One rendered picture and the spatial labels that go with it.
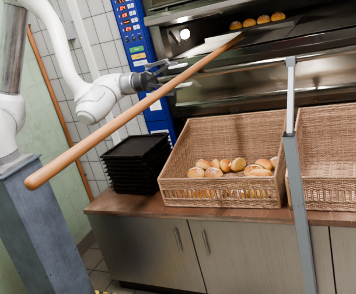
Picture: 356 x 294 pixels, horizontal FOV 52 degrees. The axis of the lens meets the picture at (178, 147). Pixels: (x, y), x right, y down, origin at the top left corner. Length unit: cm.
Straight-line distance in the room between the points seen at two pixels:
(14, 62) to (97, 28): 64
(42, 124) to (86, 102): 111
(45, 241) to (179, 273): 68
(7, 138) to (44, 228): 42
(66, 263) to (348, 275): 122
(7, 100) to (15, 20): 34
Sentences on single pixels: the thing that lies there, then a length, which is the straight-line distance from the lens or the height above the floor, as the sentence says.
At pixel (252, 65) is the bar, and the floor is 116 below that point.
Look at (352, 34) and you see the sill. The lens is 179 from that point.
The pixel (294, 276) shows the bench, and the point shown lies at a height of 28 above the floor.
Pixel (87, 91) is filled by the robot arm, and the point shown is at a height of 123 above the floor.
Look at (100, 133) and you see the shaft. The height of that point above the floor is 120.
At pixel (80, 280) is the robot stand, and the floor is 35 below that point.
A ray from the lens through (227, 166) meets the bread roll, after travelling 188.
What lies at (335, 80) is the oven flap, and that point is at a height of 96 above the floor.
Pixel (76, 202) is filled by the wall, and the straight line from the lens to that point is 268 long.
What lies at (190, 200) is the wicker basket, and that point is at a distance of 169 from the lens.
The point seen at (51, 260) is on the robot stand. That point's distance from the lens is 177.
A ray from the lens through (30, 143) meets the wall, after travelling 241.
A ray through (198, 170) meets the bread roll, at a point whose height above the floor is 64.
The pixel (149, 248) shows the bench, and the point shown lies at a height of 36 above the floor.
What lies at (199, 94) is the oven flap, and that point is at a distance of 198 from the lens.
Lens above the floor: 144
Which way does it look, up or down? 21 degrees down
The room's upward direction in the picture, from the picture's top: 15 degrees counter-clockwise
